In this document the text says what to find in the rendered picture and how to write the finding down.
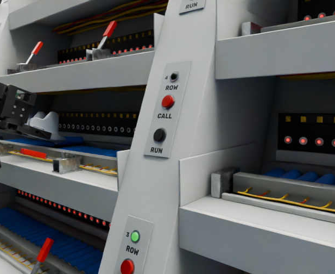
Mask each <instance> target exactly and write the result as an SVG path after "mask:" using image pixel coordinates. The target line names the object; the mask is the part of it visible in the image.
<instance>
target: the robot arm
mask: <svg viewBox="0 0 335 274"><path fill-rule="evenodd" d="M17 90H20V91H23V92H25V93H28V94H30V98H29V96H28V95H25V94H24V95H20V94H18V93H17ZM36 97H37V95H36V94H34V93H31V92H29V91H26V90H23V89H21V88H18V87H16V86H13V85H11V84H9V85H6V84H3V83H0V132H3V133H8V134H15V135H22V136H26V137H29V138H33V139H38V140H42V141H47V142H54V143H57V144H58V143H61V142H65V141H66V140H67V139H66V138H64V137H62V136H60V135H59V115H58V114H57V113H56V112H53V111H51V112H50V113H49V114H48V115H46V113H44V112H42V111H39V112H38V113H37V114H36V115H35V116H34V117H33V118H31V119H30V118H28V117H29V115H31V111H32V109H33V106H34V104H35V101H36ZM28 100H29V102H28ZM0 162H1V161H0ZM0 168H1V163H0Z"/></svg>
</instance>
